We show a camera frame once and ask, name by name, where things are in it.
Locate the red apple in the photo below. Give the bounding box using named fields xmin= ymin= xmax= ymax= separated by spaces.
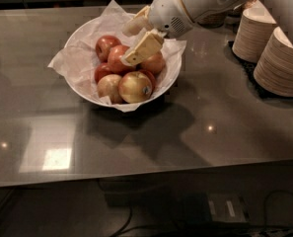
xmin=108 ymin=44 xmax=136 ymax=75
xmin=139 ymin=69 xmax=156 ymax=92
xmin=95 ymin=36 xmax=121 ymax=62
xmin=94 ymin=63 xmax=112 ymax=83

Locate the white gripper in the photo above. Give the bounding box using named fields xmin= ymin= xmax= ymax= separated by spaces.
xmin=120 ymin=0 xmax=192 ymax=66

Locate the yellow-red apple front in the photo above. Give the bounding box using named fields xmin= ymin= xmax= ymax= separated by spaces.
xmin=118 ymin=71 xmax=153 ymax=104

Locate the white paper liner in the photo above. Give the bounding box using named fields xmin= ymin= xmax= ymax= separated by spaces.
xmin=47 ymin=0 xmax=188 ymax=114

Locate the paper plate stack rear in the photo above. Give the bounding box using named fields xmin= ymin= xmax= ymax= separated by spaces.
xmin=232 ymin=0 xmax=277 ymax=63

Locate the black cable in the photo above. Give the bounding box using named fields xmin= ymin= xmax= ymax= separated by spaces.
xmin=96 ymin=178 xmax=293 ymax=237

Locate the yellow apple front left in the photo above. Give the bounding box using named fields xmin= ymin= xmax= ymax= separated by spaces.
xmin=97 ymin=74 xmax=123 ymax=104

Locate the white bowl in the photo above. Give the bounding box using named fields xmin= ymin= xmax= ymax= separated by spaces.
xmin=63 ymin=13 xmax=183 ymax=109

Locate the paper plate stack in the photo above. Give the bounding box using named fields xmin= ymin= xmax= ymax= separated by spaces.
xmin=254 ymin=27 xmax=293 ymax=97
xmin=232 ymin=0 xmax=277 ymax=63

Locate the paper plate stack front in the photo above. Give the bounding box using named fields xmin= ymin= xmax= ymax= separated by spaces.
xmin=254 ymin=27 xmax=293 ymax=97

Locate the red-yellow apple right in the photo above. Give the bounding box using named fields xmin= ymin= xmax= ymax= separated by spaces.
xmin=139 ymin=51 xmax=166 ymax=75

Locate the red apple behind front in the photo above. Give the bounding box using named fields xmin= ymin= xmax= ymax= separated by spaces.
xmin=139 ymin=69 xmax=156 ymax=92

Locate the glass jar with cereal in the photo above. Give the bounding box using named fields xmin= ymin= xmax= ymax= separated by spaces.
xmin=198 ymin=12 xmax=227 ymax=28

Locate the black tray mat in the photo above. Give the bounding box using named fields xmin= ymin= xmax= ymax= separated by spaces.
xmin=228 ymin=40 xmax=285 ymax=99

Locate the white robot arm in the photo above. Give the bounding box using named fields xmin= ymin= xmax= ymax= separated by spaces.
xmin=121 ymin=0 xmax=293 ymax=65

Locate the black power box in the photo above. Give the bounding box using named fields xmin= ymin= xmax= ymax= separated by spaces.
xmin=183 ymin=194 xmax=250 ymax=226

